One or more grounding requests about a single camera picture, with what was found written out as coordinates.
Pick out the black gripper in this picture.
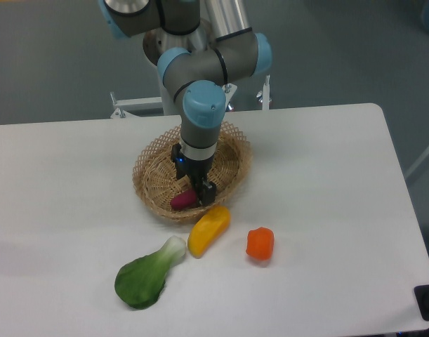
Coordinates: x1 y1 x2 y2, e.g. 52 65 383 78
171 143 217 206

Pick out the purple sweet potato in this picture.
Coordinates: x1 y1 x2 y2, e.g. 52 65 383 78
170 189 198 211

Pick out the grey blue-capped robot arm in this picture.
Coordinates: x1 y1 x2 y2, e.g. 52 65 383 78
99 1 272 206

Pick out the woven wicker basket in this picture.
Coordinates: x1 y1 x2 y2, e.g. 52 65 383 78
132 121 253 223

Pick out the yellow mango toy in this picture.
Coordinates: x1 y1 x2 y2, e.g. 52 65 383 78
187 206 231 258

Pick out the orange bell pepper toy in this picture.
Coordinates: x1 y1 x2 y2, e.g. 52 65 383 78
246 227 275 260

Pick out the green bok choy toy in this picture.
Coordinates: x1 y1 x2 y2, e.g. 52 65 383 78
114 236 186 310

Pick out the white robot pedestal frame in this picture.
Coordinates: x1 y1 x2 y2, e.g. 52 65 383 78
110 74 272 119

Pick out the white frame post right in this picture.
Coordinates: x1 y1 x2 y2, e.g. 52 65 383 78
404 144 429 184

